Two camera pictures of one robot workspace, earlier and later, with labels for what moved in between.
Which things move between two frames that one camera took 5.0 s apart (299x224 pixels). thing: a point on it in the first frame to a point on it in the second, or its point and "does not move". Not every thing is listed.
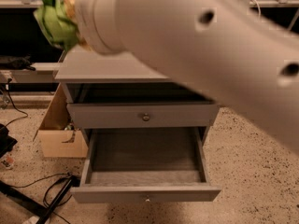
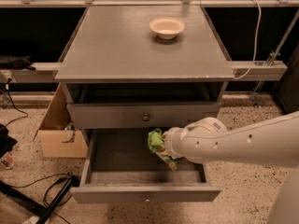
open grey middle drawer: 145,164 does not move
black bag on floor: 7,143 does not move
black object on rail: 12,63 does not move
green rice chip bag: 59,28 to 156,144
